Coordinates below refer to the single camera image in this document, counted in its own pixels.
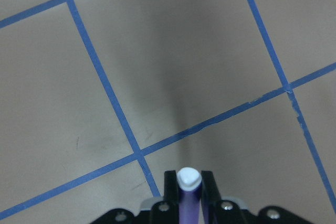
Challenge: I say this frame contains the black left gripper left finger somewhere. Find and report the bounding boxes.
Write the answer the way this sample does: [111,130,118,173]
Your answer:
[151,170,180,224]

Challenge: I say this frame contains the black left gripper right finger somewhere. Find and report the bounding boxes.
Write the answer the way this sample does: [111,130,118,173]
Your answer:
[201,170,248,223]

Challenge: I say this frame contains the purple marker pen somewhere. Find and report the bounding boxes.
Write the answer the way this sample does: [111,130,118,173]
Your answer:
[176,167,202,224]

